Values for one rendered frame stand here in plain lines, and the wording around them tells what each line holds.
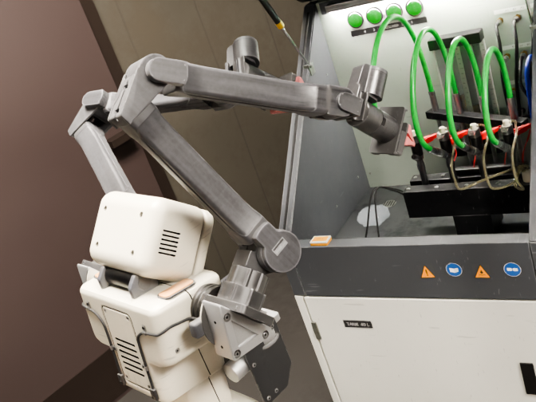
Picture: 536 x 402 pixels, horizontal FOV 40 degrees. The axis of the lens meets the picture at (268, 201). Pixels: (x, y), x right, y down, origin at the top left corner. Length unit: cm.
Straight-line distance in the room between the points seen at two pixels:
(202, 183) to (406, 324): 87
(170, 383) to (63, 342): 179
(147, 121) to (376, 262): 84
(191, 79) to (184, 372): 57
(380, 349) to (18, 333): 158
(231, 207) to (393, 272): 69
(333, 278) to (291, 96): 72
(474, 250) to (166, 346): 78
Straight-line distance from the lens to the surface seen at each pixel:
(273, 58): 388
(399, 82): 224
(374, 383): 217
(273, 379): 158
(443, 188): 197
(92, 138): 188
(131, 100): 124
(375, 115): 148
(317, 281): 200
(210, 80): 131
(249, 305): 131
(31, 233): 307
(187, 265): 140
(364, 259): 189
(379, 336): 204
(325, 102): 141
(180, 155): 127
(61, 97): 310
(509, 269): 179
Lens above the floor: 186
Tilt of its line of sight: 24 degrees down
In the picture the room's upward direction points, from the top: 20 degrees counter-clockwise
